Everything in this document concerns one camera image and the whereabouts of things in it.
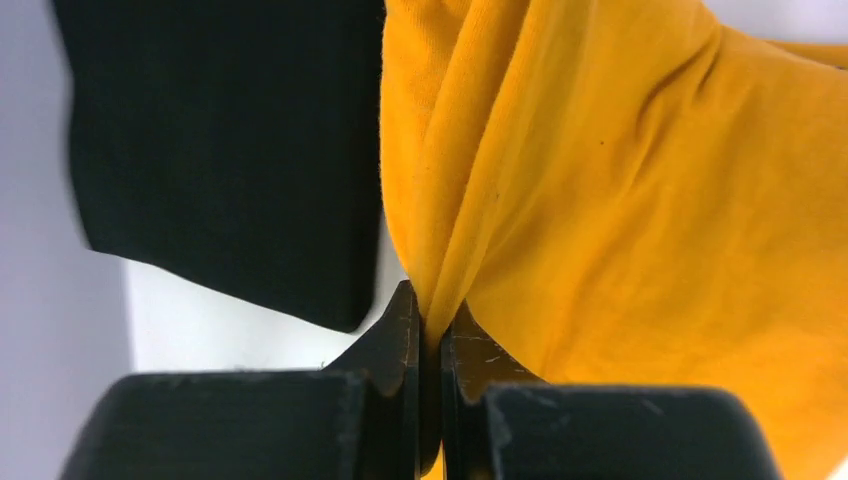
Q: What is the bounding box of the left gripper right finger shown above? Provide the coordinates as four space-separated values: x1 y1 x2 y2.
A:
440 307 779 479

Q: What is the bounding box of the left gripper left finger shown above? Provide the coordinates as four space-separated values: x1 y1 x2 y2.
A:
61 281 420 479

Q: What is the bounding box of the orange t-shirt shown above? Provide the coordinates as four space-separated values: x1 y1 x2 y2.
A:
380 1 847 479

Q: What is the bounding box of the folded black t-shirt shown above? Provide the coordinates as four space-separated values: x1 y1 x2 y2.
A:
53 1 385 333

